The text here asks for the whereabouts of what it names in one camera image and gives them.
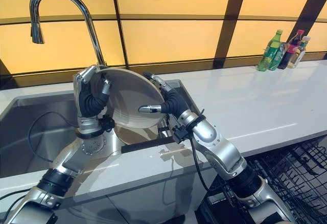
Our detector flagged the stainless steel sink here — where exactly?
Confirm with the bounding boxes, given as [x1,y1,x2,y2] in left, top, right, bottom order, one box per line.
[0,79,202,178]

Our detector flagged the black dishwasher rack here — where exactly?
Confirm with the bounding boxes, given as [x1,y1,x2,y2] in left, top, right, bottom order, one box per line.
[204,136,327,224]

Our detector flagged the grey round plate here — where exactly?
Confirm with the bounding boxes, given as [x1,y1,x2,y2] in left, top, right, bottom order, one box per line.
[89,66,167,129]

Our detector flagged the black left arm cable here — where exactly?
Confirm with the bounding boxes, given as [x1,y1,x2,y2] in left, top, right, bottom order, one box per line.
[28,111,80,163]

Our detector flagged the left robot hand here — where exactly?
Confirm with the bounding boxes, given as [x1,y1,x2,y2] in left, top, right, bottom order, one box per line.
[73,64,112,132]

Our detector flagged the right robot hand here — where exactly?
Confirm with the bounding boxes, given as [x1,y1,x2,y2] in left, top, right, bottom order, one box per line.
[138,72,197,125]

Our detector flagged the dark sauce bottle red cap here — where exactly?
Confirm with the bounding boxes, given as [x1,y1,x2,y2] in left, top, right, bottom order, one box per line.
[277,29,305,70]

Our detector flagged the green plastic bottle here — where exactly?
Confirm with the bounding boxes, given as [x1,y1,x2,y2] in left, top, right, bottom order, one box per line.
[257,29,284,72]

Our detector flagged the clear bottle white cap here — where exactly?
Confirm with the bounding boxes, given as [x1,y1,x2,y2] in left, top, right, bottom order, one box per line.
[287,36,311,69]

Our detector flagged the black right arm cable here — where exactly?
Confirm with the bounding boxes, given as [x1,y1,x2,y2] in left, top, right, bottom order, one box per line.
[190,137,218,193]

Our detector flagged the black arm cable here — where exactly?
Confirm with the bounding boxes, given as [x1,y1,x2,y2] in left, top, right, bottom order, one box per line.
[28,111,80,163]
[190,137,218,193]

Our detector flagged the chrome gooseneck faucet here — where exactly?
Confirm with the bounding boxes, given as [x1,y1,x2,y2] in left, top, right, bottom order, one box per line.
[29,0,107,68]

